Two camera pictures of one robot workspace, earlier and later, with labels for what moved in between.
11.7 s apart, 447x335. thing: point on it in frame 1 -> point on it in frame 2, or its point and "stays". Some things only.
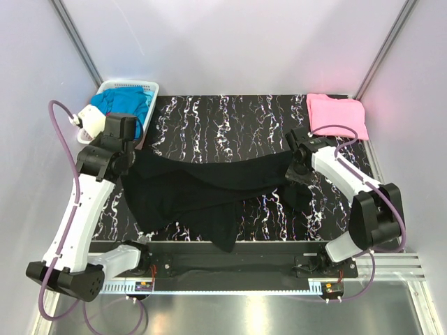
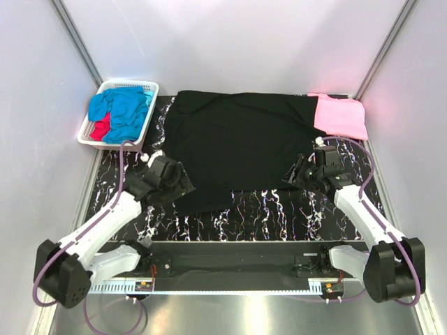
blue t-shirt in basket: x=135 y=100 stays
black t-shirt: x=204 y=199 -> x=227 y=141
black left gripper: x=97 y=141 -> x=182 y=186
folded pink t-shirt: x=325 y=111 stays
